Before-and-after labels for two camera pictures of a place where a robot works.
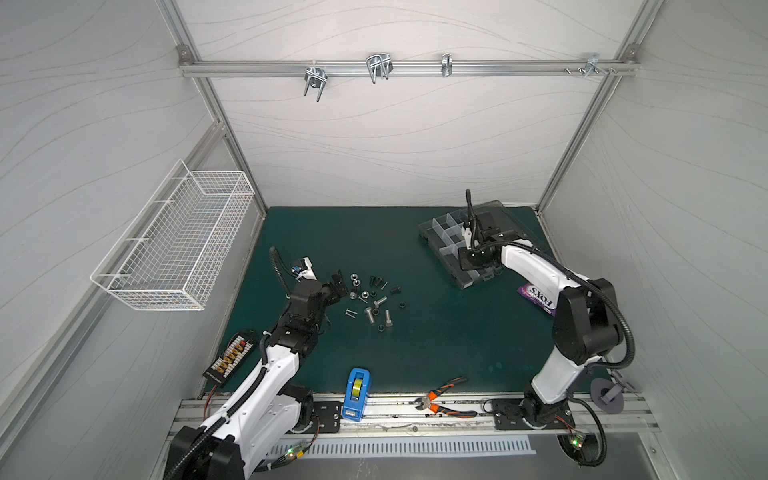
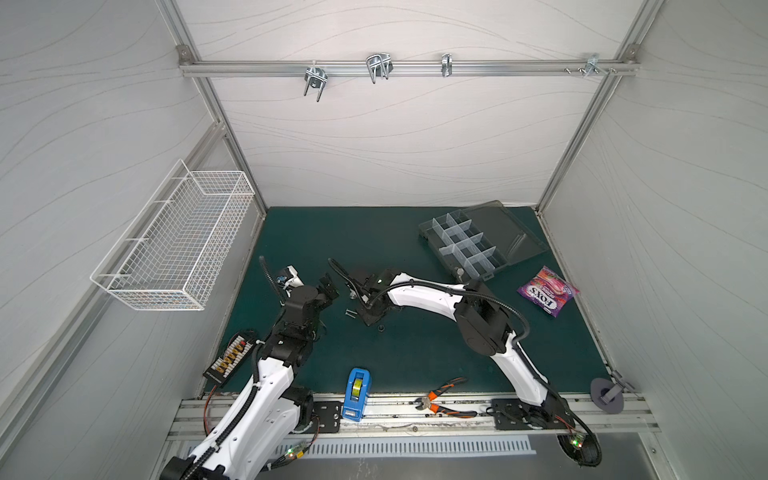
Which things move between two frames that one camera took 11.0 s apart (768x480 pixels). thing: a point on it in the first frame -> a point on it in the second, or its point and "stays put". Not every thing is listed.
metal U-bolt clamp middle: (379, 66) stays put
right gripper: (483, 225) -> (360, 288)
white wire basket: (170, 255) stays put
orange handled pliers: (429, 403) stays put
